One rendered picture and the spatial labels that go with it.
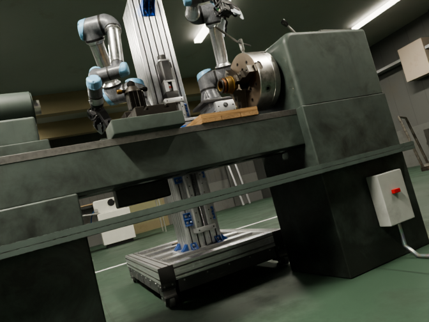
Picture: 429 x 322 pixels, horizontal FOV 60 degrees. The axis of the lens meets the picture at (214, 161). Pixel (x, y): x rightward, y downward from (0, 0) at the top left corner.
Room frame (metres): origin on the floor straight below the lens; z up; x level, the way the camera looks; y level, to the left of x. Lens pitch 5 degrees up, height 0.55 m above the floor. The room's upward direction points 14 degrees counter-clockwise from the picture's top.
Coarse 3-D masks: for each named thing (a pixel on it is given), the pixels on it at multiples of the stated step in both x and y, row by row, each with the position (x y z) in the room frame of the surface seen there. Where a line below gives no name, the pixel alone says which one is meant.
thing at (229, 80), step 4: (228, 76) 1.91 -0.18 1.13; (220, 80) 1.87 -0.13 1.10; (224, 80) 1.86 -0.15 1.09; (228, 80) 1.86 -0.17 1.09; (232, 80) 1.87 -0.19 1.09; (220, 84) 1.92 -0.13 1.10; (224, 84) 1.85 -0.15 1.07; (228, 84) 1.87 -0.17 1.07; (232, 84) 1.87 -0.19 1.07; (236, 84) 1.89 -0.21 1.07; (220, 88) 1.92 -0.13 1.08; (224, 88) 1.86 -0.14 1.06; (228, 88) 1.88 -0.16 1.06; (232, 88) 1.88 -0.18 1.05; (236, 88) 1.91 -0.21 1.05; (220, 92) 1.90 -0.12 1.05; (224, 92) 1.88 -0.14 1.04; (228, 92) 1.89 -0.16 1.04; (232, 92) 1.90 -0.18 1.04
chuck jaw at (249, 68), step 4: (256, 64) 1.82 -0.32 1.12; (248, 68) 1.81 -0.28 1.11; (252, 68) 1.82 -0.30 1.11; (256, 68) 1.82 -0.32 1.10; (260, 68) 1.82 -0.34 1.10; (240, 72) 1.85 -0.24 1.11; (244, 72) 1.85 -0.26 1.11; (248, 72) 1.82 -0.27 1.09; (252, 72) 1.83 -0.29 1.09; (236, 76) 1.87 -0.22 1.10; (240, 76) 1.86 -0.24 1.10; (244, 76) 1.84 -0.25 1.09; (248, 76) 1.85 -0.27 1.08; (236, 80) 1.86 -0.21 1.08; (240, 80) 1.87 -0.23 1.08; (244, 80) 1.88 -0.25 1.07; (248, 80) 1.90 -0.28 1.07
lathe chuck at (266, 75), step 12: (240, 60) 1.93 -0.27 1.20; (252, 60) 1.83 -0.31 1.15; (264, 60) 1.84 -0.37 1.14; (264, 72) 1.82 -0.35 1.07; (240, 84) 1.99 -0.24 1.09; (252, 84) 1.88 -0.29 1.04; (264, 84) 1.83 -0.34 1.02; (252, 96) 1.91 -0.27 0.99; (264, 96) 1.87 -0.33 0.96; (264, 108) 1.96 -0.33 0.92
